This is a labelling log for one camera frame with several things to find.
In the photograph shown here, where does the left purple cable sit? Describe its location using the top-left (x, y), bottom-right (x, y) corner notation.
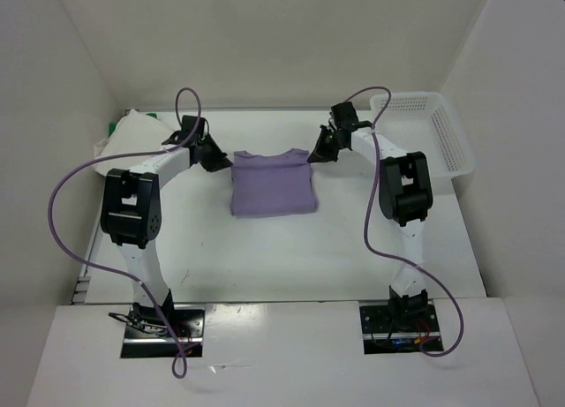
top-left (47, 87), bottom-right (204, 377)

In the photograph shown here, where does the white t shirt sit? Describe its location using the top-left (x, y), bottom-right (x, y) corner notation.
top-left (94, 109), bottom-right (179, 159)

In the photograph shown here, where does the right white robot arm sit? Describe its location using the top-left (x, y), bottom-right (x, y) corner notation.
top-left (308, 121), bottom-right (433, 330)

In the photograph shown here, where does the green t shirt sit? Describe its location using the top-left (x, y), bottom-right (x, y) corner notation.
top-left (108, 112), bottom-right (158, 137)

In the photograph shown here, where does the white plastic basket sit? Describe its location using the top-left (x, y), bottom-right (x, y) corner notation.
top-left (370, 92), bottom-right (475, 179)

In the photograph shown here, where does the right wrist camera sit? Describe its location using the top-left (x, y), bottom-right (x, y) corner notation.
top-left (329, 102), bottom-right (372, 132)

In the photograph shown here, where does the lavender t shirt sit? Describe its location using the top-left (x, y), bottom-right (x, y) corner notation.
top-left (230, 148), bottom-right (318, 218)

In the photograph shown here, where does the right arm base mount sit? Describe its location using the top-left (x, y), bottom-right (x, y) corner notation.
top-left (358, 301), bottom-right (444, 355)

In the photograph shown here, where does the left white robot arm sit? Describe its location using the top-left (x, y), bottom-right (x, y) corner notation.
top-left (101, 133), bottom-right (231, 336)

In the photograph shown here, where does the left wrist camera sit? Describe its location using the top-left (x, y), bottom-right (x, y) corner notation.
top-left (162, 115), bottom-right (209, 147)

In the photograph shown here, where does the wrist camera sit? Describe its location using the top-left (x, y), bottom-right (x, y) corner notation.
top-left (162, 115), bottom-right (209, 147)
top-left (329, 102), bottom-right (372, 132)

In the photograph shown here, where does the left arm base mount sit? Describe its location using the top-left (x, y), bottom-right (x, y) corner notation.
top-left (109, 305), bottom-right (205, 359)

